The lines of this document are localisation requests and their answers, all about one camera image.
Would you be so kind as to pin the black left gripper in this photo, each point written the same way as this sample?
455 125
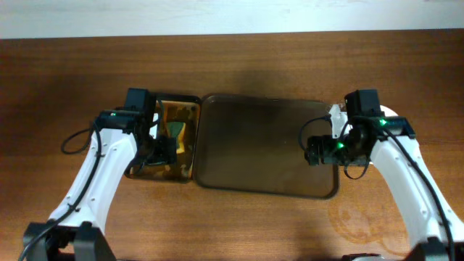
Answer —
167 151

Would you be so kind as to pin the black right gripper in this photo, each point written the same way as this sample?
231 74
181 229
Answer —
312 151

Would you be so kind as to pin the yellow green sponge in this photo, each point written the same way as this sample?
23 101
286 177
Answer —
176 130

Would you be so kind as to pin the white plate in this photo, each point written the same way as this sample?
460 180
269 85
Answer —
388 112

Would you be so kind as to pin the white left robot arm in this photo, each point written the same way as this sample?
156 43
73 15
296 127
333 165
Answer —
119 139

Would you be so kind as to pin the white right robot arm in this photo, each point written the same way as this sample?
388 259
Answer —
434 230

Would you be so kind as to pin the small black soapy tray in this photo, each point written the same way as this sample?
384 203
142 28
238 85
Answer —
178 108

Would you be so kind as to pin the large brown serving tray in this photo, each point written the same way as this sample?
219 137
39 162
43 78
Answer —
251 144

